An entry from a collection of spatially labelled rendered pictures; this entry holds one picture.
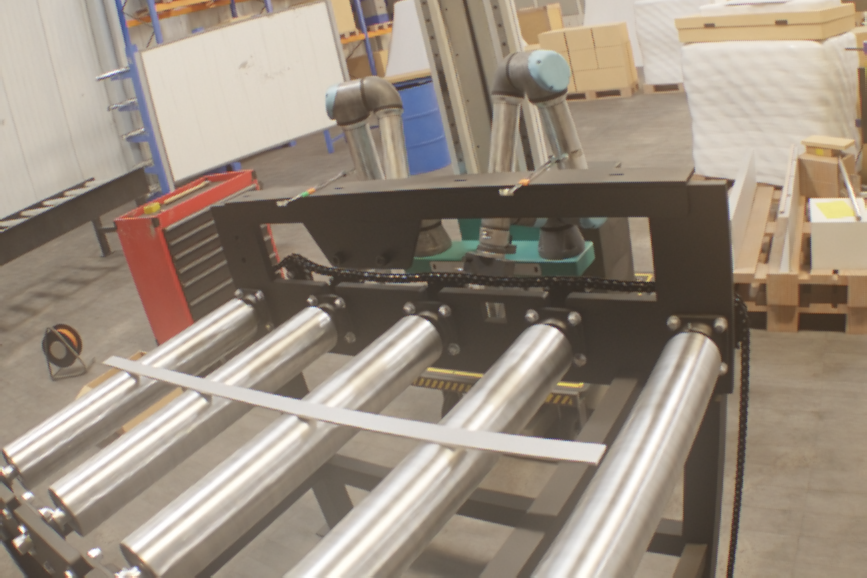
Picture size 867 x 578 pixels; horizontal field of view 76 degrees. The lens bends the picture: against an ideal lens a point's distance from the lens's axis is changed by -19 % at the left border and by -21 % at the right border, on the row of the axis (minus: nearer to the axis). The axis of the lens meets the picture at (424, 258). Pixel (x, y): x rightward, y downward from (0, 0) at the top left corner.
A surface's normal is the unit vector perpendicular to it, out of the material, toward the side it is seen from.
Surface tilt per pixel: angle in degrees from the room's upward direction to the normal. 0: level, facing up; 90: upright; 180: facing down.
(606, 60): 90
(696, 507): 90
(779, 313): 90
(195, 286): 90
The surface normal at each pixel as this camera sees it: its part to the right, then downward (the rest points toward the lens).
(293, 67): 0.52, 0.18
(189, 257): 0.81, 0.01
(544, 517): -0.22, -0.92
